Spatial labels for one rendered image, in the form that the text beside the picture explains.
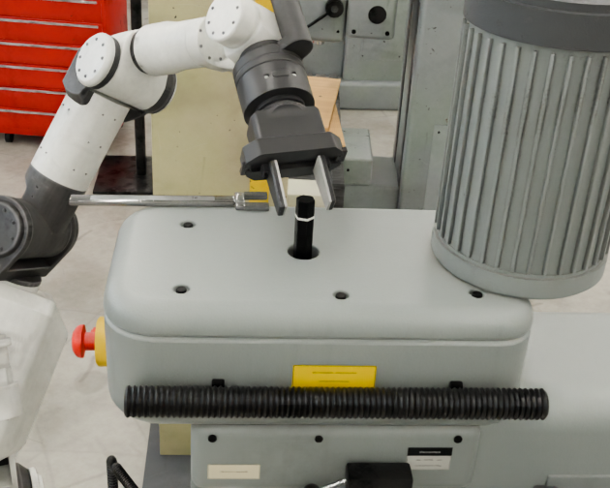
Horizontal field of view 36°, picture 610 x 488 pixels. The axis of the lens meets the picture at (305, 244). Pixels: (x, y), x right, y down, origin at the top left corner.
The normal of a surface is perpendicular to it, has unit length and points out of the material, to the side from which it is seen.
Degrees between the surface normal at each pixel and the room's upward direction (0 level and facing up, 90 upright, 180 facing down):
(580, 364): 0
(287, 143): 31
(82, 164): 94
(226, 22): 60
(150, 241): 0
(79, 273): 0
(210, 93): 90
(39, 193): 64
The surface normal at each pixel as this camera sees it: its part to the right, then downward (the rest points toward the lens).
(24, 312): 0.35, -0.06
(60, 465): 0.05, -0.87
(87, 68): -0.64, -0.23
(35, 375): 0.86, 0.22
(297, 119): 0.18, -0.49
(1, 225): -0.29, 0.02
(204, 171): 0.06, 0.49
